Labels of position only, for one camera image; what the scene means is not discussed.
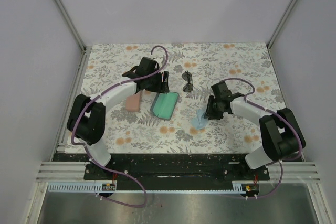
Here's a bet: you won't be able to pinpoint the light blue cloth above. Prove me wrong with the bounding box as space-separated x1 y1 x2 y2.
191 109 208 130

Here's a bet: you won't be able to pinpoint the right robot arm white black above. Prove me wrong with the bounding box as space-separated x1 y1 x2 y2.
204 80 306 180

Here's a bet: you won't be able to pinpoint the white slotted cable duct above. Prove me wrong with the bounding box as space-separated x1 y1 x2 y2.
48 181 246 195

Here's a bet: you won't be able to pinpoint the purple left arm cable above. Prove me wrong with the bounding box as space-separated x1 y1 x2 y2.
71 45 169 207

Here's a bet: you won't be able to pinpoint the blue-grey glasses case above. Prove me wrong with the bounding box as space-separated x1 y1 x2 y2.
151 92 179 121

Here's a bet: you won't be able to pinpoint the floral table mat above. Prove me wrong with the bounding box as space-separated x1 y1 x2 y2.
81 42 285 153

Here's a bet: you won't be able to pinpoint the left aluminium frame post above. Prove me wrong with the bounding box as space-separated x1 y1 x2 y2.
53 0 87 52

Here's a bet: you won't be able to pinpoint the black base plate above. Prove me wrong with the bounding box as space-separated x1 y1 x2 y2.
84 154 270 191

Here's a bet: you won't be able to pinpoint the pink glasses case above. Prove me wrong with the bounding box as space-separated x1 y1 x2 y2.
125 91 142 112

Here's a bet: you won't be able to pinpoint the black sunglasses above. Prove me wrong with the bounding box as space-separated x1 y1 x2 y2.
182 71 194 93

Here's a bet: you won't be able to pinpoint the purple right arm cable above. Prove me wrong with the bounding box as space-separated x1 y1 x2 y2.
217 78 302 200

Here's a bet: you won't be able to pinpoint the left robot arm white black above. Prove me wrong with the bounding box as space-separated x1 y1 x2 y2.
67 57 169 179

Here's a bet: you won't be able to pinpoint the aluminium frame post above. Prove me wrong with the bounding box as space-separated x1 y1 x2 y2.
53 0 87 52
266 0 299 51

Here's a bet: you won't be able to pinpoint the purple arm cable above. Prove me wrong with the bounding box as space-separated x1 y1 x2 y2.
71 45 169 207
217 78 302 200

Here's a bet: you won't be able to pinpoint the right aluminium frame post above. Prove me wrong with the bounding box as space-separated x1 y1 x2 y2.
266 0 299 51

